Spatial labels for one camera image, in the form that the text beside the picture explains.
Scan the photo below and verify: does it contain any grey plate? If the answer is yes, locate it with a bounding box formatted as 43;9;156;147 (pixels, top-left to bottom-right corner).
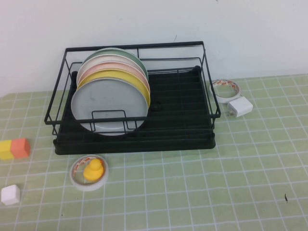
71;77;149;137

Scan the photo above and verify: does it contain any green plate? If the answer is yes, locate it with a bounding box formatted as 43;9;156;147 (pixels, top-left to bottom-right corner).
81;47;148;77

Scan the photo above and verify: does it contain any yellow plate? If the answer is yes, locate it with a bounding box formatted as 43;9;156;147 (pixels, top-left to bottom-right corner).
77;69;151;102

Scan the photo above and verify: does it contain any pink plate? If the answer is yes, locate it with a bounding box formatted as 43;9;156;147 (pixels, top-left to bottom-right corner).
77;61;150;90

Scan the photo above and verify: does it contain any cream white plate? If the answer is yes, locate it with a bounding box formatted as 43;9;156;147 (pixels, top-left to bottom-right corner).
77;54;148;80

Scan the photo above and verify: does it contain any black plastic drip tray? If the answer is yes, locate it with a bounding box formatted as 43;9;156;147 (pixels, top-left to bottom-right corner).
53;65;217;156

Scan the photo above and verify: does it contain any white tape roll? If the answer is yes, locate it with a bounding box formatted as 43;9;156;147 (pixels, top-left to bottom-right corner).
69;154;109;193
208;78;242;104

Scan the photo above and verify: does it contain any yellow rubber duck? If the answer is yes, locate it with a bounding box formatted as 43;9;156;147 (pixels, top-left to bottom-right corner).
83;158;105;181

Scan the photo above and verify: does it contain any white charger plug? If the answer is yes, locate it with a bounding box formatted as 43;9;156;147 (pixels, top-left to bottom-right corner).
226;96;254;118

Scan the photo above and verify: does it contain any green grid tablecloth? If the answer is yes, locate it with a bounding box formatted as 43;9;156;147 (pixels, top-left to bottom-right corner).
0;73;308;231

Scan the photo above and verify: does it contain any orange block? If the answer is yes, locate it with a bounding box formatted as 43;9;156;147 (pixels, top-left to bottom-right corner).
10;138;31;158

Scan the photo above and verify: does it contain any yellow block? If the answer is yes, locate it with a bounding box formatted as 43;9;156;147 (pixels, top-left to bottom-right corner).
0;140;13;160

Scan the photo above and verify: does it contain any white cube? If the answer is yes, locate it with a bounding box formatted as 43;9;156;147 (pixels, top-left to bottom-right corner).
0;184;21;206

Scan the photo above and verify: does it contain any black wire dish rack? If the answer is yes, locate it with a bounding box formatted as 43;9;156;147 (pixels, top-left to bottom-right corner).
44;40;222;142

